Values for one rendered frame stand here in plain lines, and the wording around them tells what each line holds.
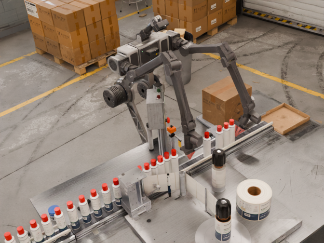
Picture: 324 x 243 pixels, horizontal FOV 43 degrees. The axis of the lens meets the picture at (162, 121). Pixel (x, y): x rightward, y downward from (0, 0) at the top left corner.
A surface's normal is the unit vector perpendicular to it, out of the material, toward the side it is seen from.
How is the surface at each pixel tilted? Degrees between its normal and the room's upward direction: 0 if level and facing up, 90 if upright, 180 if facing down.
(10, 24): 90
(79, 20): 90
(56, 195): 0
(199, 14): 92
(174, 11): 90
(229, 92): 0
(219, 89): 0
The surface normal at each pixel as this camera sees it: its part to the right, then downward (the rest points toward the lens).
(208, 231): -0.07, -0.81
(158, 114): 0.00, 0.58
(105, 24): 0.67, 0.38
